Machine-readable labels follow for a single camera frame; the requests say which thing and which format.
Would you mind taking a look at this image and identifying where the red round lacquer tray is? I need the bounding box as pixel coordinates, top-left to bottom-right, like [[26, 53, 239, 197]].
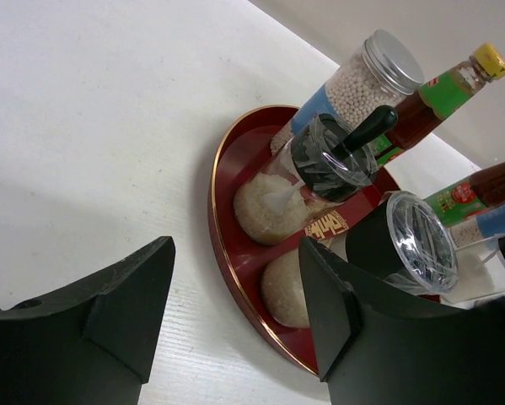
[[208, 105, 400, 375]]

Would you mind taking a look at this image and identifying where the black grinder-top shaker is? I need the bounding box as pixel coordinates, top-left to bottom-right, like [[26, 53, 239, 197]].
[[259, 190, 461, 330], [441, 235, 505, 306]]

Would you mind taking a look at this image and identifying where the black-cap glass jar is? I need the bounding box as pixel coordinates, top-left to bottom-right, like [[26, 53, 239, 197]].
[[233, 105, 398, 246]]

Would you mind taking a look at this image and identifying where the sauce bottle yellow cap front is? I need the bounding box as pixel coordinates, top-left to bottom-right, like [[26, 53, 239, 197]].
[[425, 162, 505, 227]]

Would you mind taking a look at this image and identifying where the sauce bottle yellow cap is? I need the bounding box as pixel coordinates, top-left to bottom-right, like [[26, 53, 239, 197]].
[[371, 43, 505, 167], [425, 162, 505, 227]]

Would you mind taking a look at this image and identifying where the silver-lid spice jar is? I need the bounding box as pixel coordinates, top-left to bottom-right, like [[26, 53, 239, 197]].
[[270, 30, 424, 154], [449, 204, 505, 249]]

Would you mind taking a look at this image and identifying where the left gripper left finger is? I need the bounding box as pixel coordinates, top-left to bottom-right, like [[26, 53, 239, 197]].
[[0, 236, 175, 404]]

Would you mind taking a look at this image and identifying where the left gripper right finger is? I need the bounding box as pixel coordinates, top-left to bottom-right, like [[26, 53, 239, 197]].
[[298, 237, 505, 404]]

